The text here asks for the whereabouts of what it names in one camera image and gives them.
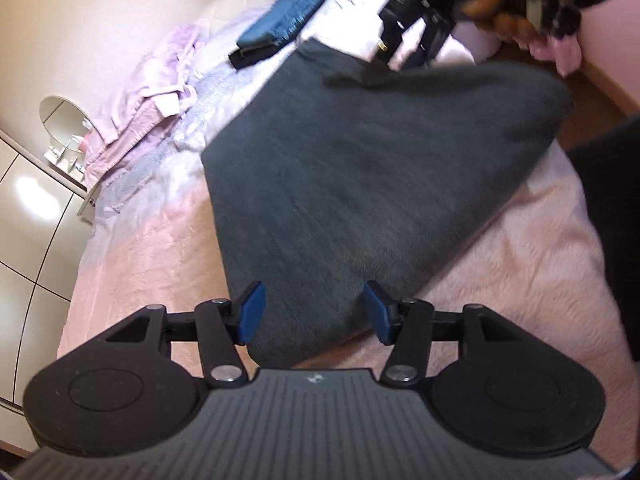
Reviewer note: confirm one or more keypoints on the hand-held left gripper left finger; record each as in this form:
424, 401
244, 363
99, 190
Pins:
252, 310

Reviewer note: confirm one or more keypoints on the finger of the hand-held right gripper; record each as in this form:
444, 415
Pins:
425, 45
382, 60

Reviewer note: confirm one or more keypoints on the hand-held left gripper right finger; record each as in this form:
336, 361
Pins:
377, 312

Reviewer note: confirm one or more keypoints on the blue denim jeans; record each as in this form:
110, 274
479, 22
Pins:
295, 7

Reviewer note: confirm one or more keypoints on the dark grey sweater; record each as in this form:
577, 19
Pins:
375, 175

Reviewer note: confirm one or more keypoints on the black garment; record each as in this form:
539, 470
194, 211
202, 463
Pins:
250, 56

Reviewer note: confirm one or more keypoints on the pink quilted bedspread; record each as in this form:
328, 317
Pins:
500, 270

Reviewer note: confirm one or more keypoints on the pink sheer cloth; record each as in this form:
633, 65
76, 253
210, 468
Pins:
560, 55

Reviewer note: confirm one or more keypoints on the white nightstand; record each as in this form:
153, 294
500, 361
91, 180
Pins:
70, 170

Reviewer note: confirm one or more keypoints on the white glossy wardrobe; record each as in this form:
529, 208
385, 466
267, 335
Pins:
30, 240

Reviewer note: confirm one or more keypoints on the folded pink quilt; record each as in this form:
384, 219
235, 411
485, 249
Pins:
145, 100

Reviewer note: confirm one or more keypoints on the person's black clothing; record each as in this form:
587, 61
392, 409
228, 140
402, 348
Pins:
615, 220

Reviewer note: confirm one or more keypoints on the cream bed headboard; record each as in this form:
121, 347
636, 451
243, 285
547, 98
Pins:
125, 5

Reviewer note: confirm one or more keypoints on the round mirror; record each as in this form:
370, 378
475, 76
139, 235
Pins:
62, 120

